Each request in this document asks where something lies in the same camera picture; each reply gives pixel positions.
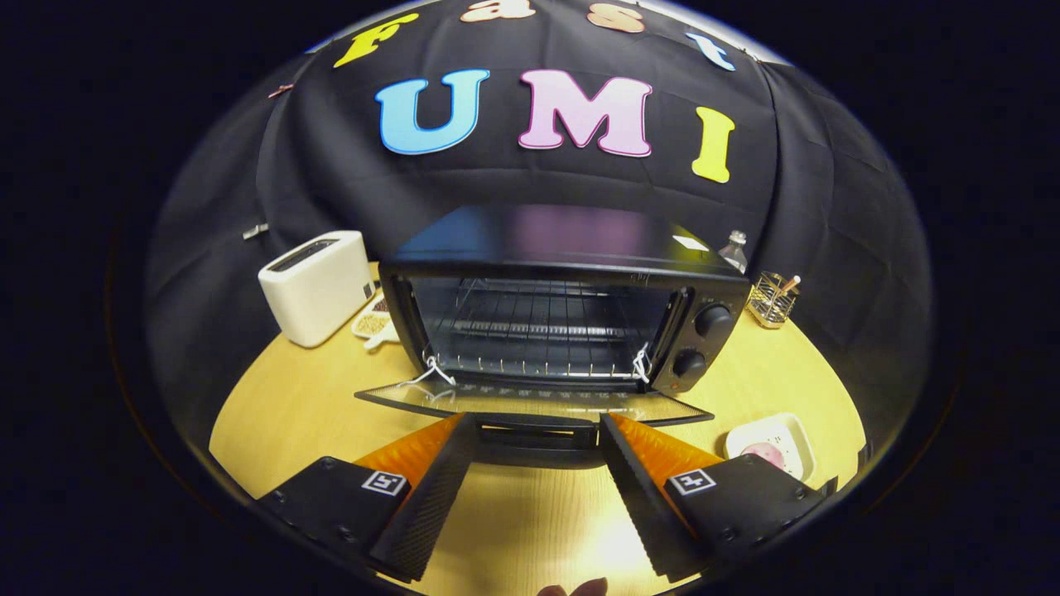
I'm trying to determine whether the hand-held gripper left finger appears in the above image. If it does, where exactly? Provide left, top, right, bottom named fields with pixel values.
left=257, top=412, right=479, bottom=583

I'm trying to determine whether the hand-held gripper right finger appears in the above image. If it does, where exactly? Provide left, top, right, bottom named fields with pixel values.
left=600, top=412, right=839, bottom=580

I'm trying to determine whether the cream square plate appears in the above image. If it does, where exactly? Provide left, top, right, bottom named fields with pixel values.
left=725, top=412, right=817, bottom=483

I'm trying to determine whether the black toaster oven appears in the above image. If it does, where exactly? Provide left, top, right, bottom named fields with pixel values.
left=354, top=204, right=753, bottom=471

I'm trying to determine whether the white pop-up toaster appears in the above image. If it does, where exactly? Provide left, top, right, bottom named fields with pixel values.
left=258, top=230, right=375, bottom=348

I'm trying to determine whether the small white dish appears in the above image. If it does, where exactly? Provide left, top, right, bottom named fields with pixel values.
left=351, top=294, right=400, bottom=351

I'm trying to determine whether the clear bottle with pink label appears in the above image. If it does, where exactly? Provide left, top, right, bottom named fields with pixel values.
left=717, top=230, right=749, bottom=274

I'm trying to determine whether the wire mesh holder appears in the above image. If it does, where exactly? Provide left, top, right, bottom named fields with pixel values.
left=747, top=272, right=800, bottom=329

